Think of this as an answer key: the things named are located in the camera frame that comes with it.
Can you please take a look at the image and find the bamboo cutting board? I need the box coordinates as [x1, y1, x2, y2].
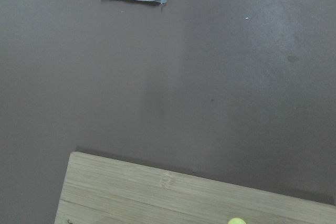
[55, 152, 335, 223]

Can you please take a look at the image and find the yellow plastic knife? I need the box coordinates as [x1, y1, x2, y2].
[228, 217, 246, 224]

